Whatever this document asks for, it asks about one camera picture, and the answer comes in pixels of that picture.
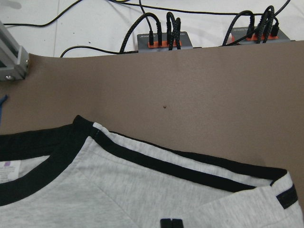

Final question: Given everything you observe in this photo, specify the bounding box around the aluminium frame post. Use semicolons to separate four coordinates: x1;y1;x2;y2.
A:
0;22;29;81

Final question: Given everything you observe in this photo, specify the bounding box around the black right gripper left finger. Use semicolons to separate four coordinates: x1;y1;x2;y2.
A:
160;218;172;228

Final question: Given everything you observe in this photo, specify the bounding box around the grey t-shirt with cartoon print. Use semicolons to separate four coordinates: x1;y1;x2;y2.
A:
0;116;304;228

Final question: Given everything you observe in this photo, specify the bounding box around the left grey USB hub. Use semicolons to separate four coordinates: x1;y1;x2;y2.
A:
137;31;193;53

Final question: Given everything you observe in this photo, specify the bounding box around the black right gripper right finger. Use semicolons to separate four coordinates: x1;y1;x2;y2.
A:
172;218;183;228

